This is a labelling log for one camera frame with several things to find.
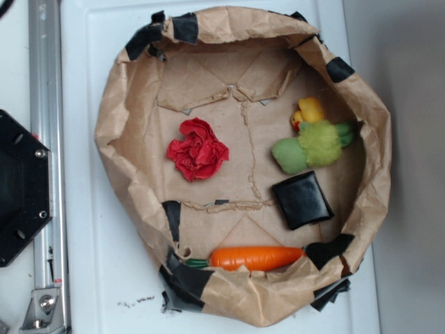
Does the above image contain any metal corner bracket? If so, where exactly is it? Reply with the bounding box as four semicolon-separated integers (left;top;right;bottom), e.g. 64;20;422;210
19;287;67;334

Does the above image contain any yellow rubber duck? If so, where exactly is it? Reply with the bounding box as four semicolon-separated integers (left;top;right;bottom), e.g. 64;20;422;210
291;97;325;132

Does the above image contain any white tray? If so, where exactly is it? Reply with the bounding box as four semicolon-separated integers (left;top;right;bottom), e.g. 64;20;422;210
60;1;380;333

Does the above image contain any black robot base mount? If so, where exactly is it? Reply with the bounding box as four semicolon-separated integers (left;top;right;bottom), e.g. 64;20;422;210
1;110;51;268

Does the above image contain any brown paper bag bin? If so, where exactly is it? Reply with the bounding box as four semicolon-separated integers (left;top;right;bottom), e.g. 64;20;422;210
95;6;391;327

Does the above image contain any orange plastic carrot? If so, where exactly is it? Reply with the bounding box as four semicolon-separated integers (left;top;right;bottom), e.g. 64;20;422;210
186;246;306;271

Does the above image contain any green plush animal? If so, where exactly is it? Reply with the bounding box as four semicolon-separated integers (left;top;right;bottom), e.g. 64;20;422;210
272;120;355;175

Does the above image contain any aluminium frame rail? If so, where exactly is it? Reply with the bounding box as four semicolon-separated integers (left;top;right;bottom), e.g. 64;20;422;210
26;0;72;334

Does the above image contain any crumpled red paper ball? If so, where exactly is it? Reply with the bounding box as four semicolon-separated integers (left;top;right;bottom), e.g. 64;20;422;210
166;118;229;182

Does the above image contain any black leather wallet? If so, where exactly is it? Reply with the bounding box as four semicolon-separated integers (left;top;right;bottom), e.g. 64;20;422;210
272;170;334;230

